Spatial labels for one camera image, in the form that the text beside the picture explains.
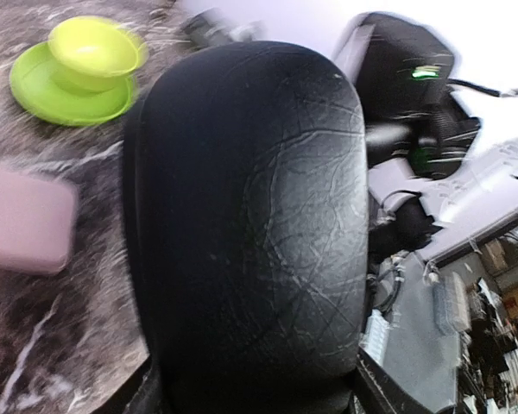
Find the white slotted cable duct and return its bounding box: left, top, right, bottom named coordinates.
left=361, top=310, right=390, bottom=366

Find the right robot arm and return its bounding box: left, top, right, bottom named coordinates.
left=168, top=12, right=518, bottom=267

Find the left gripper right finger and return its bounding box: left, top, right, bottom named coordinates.
left=351, top=348, right=423, bottom=414

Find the black glasses case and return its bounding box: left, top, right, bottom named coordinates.
left=123, top=41, right=368, bottom=413

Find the pink glasses case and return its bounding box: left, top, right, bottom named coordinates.
left=0, top=167, right=79, bottom=274

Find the green bowl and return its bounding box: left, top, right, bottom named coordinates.
left=47, top=16, right=148, bottom=92

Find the green plate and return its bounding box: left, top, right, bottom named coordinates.
left=9, top=42, right=138, bottom=127

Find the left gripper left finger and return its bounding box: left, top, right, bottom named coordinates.
left=98, top=360, right=162, bottom=414

